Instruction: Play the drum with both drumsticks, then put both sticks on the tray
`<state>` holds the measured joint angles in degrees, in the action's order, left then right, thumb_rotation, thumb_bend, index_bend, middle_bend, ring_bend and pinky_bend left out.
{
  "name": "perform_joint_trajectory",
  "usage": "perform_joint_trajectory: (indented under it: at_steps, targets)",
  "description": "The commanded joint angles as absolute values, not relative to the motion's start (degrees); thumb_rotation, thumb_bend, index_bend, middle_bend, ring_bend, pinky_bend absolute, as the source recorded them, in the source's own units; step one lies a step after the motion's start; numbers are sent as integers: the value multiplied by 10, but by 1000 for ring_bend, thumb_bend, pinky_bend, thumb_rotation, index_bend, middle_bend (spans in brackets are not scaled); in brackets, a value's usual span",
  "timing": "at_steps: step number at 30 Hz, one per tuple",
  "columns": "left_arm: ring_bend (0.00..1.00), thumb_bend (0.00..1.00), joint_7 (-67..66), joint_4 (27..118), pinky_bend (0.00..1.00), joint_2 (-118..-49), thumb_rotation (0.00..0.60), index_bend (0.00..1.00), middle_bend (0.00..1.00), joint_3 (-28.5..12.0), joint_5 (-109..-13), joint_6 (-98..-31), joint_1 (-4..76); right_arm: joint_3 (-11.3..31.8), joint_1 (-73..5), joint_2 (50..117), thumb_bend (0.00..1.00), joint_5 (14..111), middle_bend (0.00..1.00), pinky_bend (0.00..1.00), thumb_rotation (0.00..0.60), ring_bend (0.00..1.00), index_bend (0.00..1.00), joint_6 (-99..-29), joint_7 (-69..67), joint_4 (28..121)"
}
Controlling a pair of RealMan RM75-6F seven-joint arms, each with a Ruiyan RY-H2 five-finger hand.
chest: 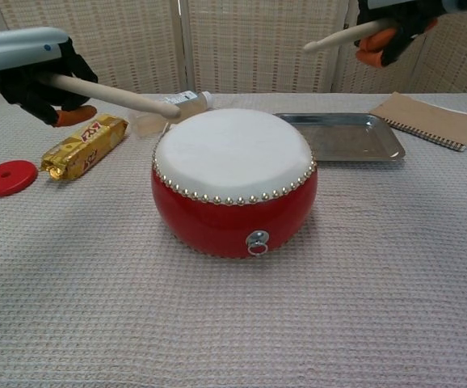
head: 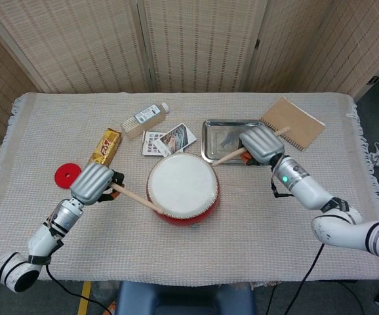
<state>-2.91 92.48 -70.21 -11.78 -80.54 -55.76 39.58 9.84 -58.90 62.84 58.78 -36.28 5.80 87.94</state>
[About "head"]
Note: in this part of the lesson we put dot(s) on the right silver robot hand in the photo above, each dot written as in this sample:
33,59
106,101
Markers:
261,144

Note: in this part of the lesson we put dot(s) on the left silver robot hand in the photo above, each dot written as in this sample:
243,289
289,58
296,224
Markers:
91,183

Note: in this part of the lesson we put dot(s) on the wooden drumstick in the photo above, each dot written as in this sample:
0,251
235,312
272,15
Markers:
137,197
225,158

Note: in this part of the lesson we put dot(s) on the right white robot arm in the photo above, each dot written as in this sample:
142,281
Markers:
311,193

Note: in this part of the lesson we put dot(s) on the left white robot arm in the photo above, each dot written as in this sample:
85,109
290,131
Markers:
42,239

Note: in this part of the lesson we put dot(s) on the rectangular metal tray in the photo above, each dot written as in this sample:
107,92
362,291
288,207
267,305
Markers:
219,138

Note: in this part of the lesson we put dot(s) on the red drum white skin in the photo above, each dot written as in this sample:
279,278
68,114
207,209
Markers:
183,187

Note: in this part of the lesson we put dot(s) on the red plastic disc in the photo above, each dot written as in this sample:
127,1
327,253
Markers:
60,178

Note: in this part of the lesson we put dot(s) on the gold foil snack package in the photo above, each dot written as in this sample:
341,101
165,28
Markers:
107,144

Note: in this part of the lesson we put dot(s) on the brown spiral notebook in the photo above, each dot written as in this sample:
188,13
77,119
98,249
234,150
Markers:
297,121

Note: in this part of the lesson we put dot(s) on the white stamp sheet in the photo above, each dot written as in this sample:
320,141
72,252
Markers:
150,144

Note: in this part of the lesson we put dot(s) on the picture postcard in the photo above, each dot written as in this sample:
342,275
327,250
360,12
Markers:
179,138

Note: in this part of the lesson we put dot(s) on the clear plastic bottle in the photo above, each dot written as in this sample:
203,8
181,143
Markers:
143,119

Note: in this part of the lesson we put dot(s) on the beige woven tablecloth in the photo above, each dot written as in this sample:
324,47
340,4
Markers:
189,249

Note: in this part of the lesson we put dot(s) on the woven folding screen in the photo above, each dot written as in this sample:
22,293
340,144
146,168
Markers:
192,42

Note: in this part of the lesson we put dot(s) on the blue chair seat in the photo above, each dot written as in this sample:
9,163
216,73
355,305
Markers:
183,298

